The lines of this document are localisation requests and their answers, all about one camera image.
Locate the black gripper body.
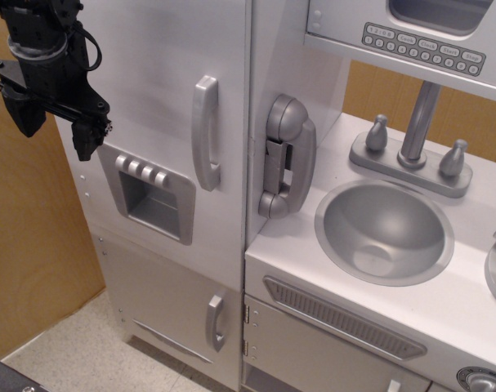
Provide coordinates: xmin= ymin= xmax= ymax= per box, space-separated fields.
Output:
xmin=0 ymin=39 xmax=109 ymax=123

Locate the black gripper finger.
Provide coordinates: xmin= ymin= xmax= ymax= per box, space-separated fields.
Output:
xmin=1 ymin=90 xmax=46 ymax=138
xmin=71 ymin=119 xmax=112 ymax=161

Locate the white fridge door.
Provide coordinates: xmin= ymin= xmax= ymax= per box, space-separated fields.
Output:
xmin=57 ymin=1 xmax=252 ymax=290
xmin=90 ymin=227 xmax=242 ymax=390

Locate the silver fridge handle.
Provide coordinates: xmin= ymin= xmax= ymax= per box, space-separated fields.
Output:
xmin=191 ymin=75 xmax=221 ymax=192
xmin=205 ymin=294 xmax=225 ymax=353

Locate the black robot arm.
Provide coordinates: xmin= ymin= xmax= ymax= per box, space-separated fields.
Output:
xmin=0 ymin=1 xmax=112 ymax=161

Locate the wooden side board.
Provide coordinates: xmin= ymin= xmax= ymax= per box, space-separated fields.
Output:
xmin=0 ymin=0 xmax=108 ymax=361

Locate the black case corner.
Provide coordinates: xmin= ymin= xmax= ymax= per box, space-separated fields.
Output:
xmin=0 ymin=362 xmax=47 ymax=392

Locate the silver faucet with knobs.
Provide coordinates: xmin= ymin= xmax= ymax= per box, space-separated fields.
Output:
xmin=349 ymin=81 xmax=472 ymax=198

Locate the white oven door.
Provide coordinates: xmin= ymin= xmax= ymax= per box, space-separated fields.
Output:
xmin=243 ymin=296 xmax=431 ymax=391

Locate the silver round sink bowl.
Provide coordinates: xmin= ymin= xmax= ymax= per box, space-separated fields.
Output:
xmin=315 ymin=180 xmax=454 ymax=287

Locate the white toy kitchen cabinet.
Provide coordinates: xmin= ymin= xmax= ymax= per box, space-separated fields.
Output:
xmin=244 ymin=1 xmax=496 ymax=391

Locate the silver vent panel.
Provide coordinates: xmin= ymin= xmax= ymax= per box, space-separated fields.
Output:
xmin=263 ymin=276 xmax=427 ymax=360

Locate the white toy microwave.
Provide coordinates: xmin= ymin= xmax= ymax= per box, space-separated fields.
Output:
xmin=305 ymin=1 xmax=496 ymax=100

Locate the silver oven knob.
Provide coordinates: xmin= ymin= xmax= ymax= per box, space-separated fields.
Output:
xmin=457 ymin=367 xmax=496 ymax=392

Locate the silver toy wall phone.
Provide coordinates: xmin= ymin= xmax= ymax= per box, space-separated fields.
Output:
xmin=258 ymin=94 xmax=316 ymax=219

